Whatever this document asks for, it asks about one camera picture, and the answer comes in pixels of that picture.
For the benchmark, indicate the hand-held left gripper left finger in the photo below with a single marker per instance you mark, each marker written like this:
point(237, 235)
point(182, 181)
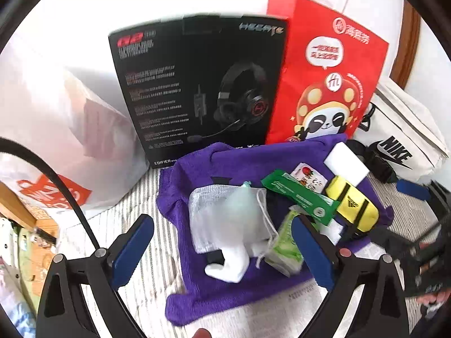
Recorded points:
point(132, 250)

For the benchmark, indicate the white sponge block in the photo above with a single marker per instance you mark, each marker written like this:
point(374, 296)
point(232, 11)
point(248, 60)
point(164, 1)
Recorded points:
point(347, 163)

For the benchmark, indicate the green tissue pack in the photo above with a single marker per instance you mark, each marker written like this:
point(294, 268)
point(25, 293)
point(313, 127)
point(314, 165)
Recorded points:
point(287, 250)

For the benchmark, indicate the person's left hand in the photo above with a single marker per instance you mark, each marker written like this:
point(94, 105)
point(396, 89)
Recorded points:
point(202, 333)

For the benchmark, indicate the black headset box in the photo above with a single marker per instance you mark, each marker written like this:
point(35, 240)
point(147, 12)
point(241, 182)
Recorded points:
point(169, 88)

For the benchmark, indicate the red paper gift bag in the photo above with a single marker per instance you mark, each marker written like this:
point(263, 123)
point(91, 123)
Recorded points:
point(317, 77)

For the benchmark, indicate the pink cartoon blanket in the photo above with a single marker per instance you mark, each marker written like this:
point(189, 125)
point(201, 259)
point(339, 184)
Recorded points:
point(12, 288)

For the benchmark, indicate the striped bed sheet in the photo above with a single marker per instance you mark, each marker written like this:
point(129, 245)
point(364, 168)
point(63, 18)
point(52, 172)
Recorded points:
point(158, 260)

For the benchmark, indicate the white waist bag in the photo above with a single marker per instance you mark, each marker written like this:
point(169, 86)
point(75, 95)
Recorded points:
point(405, 130)

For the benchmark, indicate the mint green cloth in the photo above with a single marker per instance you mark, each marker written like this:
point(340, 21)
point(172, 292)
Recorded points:
point(243, 202)

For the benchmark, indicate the white plastic shopping bag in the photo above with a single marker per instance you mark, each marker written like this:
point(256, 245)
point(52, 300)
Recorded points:
point(53, 119)

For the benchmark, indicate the green packet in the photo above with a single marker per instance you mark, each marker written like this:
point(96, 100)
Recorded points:
point(299, 197)

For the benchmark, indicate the person's right hand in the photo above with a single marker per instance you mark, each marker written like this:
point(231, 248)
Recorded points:
point(435, 301)

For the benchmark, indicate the purple towel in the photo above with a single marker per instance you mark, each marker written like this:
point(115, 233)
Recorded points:
point(197, 295)

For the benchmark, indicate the brown wooden door frame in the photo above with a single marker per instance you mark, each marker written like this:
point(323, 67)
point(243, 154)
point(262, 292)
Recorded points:
point(407, 42)

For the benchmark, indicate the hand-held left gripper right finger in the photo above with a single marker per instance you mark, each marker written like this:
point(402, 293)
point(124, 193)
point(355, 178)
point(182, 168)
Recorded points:
point(315, 253)

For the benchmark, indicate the yellow zip pouch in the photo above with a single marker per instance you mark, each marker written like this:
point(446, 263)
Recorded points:
point(352, 204)

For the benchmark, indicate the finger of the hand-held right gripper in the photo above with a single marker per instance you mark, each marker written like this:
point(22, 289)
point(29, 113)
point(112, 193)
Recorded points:
point(394, 239)
point(412, 190)

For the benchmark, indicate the newspaper sheet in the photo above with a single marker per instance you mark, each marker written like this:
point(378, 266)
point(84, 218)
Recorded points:
point(267, 317)

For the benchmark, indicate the white cartoon sticker card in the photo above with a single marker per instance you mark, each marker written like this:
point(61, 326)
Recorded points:
point(310, 177)

